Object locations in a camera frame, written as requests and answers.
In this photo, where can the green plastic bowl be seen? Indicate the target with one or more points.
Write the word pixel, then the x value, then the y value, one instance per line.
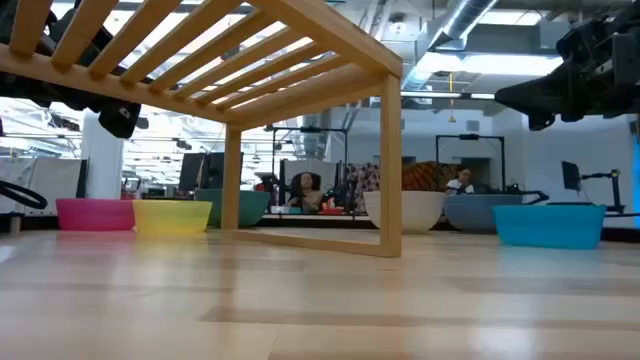
pixel 255 207

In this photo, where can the bright blue panel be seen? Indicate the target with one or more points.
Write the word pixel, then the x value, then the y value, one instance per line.
pixel 637 190

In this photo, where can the black table border rail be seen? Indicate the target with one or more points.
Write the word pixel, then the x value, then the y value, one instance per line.
pixel 35 222

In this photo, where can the black computer monitor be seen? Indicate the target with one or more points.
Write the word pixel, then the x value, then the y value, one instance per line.
pixel 214 172
pixel 192 175

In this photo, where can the long ceiling light strip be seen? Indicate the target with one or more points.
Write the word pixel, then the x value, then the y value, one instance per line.
pixel 430 95

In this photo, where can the background black robot arm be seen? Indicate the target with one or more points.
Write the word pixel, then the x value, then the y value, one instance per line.
pixel 535 194

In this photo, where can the cyan plastic bowl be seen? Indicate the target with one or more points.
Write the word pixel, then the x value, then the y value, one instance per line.
pixel 550 227

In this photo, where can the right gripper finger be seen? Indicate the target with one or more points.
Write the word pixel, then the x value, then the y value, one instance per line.
pixel 542 121
pixel 540 92

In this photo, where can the wooden slatted shelf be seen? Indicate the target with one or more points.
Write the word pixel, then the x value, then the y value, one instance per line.
pixel 390 150

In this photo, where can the circle patterned cloth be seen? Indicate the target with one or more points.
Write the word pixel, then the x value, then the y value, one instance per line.
pixel 365 182

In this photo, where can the round black ceiling device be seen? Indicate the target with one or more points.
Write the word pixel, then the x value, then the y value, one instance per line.
pixel 144 123

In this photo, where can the person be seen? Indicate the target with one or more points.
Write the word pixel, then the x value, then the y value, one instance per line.
pixel 462 180
pixel 306 192

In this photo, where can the white partition panel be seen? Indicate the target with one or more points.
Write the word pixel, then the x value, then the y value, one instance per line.
pixel 55 185

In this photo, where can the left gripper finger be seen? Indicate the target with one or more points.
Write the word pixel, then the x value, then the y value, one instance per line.
pixel 120 120

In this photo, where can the small black monitor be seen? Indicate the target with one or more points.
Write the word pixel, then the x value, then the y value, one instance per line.
pixel 571 176

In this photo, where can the black metal frame stand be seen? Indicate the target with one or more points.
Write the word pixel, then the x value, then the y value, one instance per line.
pixel 470 136
pixel 310 129

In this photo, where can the orange patterned cloth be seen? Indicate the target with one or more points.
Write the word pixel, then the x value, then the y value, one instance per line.
pixel 425 176

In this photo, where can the yellow pendant lamp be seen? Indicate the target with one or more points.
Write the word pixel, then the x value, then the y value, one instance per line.
pixel 452 119

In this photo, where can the grey wall vent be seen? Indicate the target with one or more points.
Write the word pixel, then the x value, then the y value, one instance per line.
pixel 473 125

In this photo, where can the grey-blue round bowl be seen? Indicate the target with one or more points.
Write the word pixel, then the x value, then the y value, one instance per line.
pixel 470 212

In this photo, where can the small teal box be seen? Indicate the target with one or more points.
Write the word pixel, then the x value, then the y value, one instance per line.
pixel 292 210

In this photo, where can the red plastic item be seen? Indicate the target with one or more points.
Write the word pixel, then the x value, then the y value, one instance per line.
pixel 332 211

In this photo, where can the yellow plastic bowl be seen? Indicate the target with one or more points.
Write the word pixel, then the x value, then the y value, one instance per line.
pixel 172 217

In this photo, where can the silver ventilation duct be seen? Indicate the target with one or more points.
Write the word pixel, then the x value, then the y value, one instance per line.
pixel 467 15

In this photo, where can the pink plastic bowl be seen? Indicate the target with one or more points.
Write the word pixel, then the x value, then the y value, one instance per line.
pixel 95 215

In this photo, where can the white round bowl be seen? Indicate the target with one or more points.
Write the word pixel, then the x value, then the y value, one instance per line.
pixel 422 210

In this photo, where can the small wooden post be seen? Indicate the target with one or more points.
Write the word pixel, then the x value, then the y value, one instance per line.
pixel 15 225

